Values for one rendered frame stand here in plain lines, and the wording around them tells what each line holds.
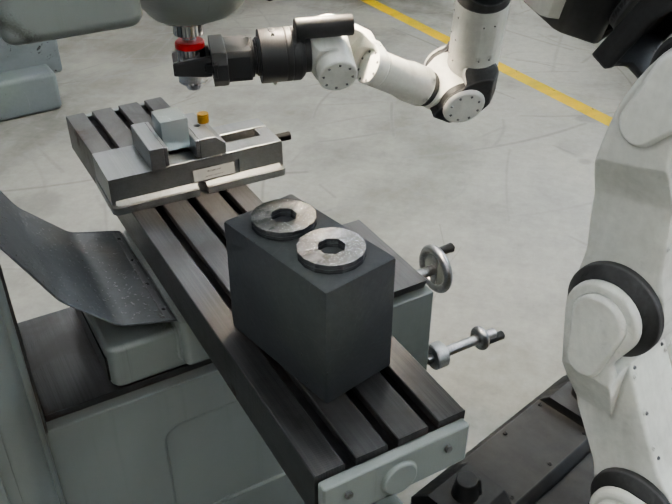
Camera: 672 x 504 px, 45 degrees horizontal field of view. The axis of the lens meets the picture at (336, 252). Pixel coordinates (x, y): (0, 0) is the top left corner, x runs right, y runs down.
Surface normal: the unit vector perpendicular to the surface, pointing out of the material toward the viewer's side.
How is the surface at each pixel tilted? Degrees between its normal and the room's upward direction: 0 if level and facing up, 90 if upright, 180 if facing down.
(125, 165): 0
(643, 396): 62
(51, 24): 90
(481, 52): 110
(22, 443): 88
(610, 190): 115
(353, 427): 0
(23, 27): 90
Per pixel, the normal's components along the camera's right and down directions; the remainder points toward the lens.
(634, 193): -0.62, 0.72
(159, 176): 0.47, 0.50
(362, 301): 0.65, 0.43
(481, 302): 0.00, -0.83
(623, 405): -0.74, 0.38
